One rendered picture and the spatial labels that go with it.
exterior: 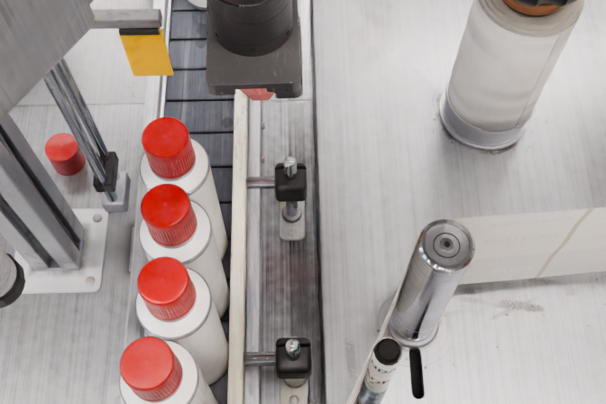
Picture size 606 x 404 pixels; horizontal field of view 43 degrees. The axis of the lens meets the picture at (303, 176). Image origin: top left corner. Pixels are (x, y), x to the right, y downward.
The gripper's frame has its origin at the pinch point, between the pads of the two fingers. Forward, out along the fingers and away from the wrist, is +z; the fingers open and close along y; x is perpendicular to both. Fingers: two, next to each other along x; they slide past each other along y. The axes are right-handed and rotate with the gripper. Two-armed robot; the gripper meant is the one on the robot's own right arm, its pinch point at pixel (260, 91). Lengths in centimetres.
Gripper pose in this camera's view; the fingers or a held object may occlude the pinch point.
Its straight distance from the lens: 63.7
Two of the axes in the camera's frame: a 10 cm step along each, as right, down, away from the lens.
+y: -0.4, -9.0, 4.4
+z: 0.1, 4.4, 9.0
